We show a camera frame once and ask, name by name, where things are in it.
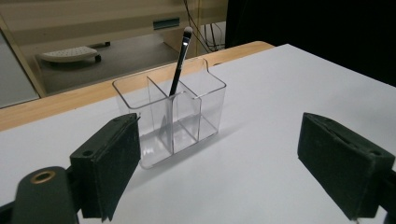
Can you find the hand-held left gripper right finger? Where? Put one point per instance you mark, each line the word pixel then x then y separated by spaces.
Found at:
pixel 339 161

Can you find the black makeup brush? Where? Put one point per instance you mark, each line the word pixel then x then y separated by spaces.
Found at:
pixel 181 62

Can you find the white board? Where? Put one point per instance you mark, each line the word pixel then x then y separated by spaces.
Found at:
pixel 264 140

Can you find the wooden table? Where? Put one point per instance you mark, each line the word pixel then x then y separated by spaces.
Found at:
pixel 62 104

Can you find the clear acrylic organizer box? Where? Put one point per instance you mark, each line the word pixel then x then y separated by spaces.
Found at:
pixel 186 118

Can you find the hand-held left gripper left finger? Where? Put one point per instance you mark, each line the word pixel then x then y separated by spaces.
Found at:
pixel 109 168

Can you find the black curtain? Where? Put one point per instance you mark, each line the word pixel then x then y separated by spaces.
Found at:
pixel 311 28

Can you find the wooden desk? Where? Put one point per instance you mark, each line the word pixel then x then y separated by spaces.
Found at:
pixel 93 18

